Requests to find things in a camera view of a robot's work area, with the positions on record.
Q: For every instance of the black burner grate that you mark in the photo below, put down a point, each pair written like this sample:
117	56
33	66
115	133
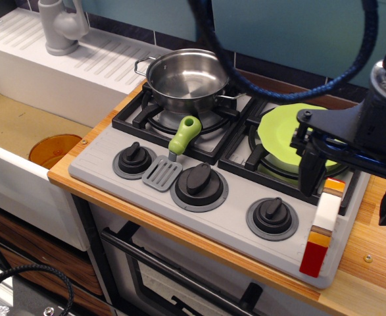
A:
145	119
245	157

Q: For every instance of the wooden drawer fronts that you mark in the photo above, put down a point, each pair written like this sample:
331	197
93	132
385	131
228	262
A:
22	243

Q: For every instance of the light green plate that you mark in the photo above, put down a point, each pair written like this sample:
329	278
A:
276	130

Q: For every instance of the white sink unit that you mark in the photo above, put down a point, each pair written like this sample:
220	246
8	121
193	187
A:
42	95

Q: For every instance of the grey toy faucet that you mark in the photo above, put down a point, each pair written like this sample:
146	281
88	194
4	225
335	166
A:
62	29

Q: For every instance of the stainless steel pot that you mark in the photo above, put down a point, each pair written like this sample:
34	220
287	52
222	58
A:
186	81

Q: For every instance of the black right burner grate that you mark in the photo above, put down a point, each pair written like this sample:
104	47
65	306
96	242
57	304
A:
245	157

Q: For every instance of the green handled grey spatula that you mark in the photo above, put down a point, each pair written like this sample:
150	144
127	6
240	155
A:
165	169

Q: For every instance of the toy oven door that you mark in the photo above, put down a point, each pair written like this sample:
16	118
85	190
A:
159	295

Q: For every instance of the black middle stove knob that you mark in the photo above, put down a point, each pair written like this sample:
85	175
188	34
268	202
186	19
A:
199	189

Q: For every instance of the black oven door handle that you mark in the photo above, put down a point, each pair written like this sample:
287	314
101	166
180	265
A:
180	275

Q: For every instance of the black stove knob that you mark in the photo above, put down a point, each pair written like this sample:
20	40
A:
272	219
199	189
132	162

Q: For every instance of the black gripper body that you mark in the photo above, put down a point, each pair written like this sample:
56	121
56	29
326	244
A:
354	137

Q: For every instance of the red white cracker box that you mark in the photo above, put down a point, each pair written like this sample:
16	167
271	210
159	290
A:
320	235

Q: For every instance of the black right stove knob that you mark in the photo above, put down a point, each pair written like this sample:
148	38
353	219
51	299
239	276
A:
272	219

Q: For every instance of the grey toy stove top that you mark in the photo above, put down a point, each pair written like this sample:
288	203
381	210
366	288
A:
226	224

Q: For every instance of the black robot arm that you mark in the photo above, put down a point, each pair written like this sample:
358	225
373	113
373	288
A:
376	96

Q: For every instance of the black left burner grate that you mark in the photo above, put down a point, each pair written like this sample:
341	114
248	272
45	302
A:
145	119

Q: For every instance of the black left stove knob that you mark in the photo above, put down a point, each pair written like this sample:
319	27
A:
132	162

